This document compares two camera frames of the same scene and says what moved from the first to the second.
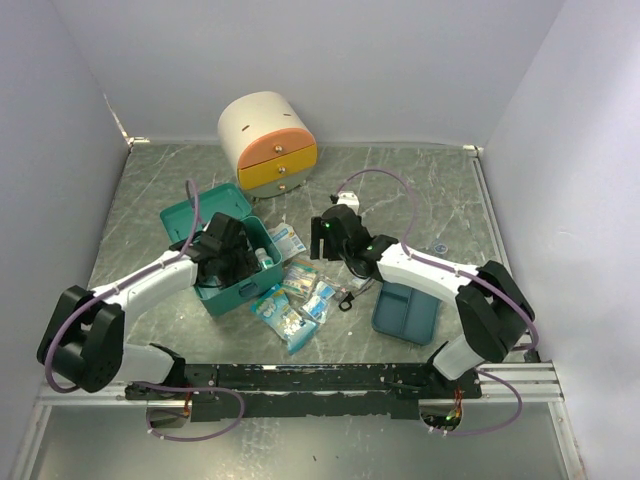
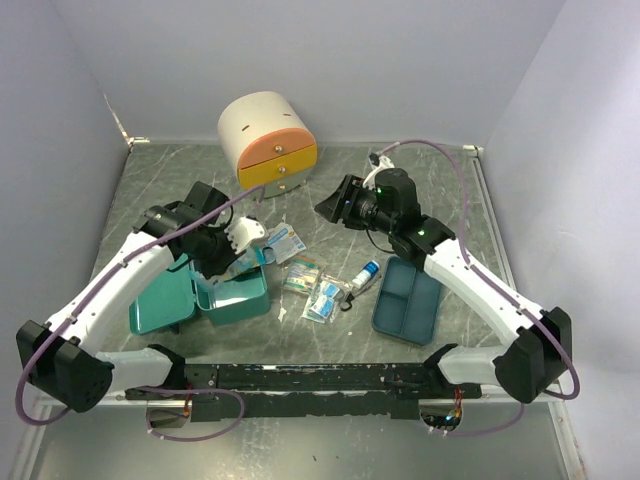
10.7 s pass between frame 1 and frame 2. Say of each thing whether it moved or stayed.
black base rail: stayed
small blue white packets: stayed
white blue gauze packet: stayed
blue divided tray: stayed
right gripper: moved
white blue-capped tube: stayed
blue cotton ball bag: moved
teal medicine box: moved
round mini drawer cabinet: stayed
